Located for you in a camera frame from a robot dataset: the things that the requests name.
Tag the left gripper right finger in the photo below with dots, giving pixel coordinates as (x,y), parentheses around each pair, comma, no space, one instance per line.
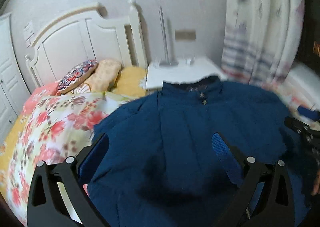
(264,197)

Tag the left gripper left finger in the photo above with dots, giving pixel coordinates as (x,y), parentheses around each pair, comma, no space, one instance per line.
(57,196)

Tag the navy blue puffer jacket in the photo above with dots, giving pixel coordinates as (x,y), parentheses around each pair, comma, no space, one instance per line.
(161,168)

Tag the white window sill bench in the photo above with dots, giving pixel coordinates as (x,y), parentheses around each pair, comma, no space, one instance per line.
(301,87)

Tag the yellow bed sheet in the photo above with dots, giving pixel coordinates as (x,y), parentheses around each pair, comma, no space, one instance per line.
(7,149)

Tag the floral bed quilt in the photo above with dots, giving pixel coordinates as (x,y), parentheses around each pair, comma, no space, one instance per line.
(58,127)

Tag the white wardrobe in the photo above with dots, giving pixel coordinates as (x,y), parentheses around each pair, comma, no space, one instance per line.
(14,92)

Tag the red blue patterned cushion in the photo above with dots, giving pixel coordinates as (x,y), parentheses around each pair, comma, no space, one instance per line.
(76,76)

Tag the peach patterned pillow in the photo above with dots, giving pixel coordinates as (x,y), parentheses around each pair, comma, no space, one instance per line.
(104,76)

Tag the striped nautical curtain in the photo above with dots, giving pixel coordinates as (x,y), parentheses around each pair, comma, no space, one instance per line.
(261,39)

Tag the yellow pillow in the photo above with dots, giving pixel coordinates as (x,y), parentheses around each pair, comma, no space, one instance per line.
(131,82)

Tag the white bedside table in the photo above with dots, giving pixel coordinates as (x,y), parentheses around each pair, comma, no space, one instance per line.
(187,71)

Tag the white wooden headboard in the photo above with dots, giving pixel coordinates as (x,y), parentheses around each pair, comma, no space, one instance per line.
(83,34)

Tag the silver desk lamp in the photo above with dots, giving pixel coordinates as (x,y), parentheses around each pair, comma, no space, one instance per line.
(167,61)

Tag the white wall outlet panel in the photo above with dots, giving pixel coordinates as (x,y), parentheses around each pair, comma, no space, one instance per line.
(28,34)

